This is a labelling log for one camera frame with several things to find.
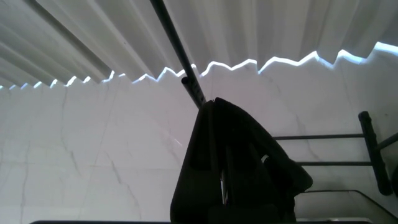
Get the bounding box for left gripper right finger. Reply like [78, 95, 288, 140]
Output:
[223, 141, 285, 222]

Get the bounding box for black clothes rack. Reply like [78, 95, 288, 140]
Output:
[149, 0, 398, 197]

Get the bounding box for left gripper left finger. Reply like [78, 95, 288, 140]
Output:
[170, 100, 224, 222]

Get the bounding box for black garment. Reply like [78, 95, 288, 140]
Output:
[213, 96, 313, 222]

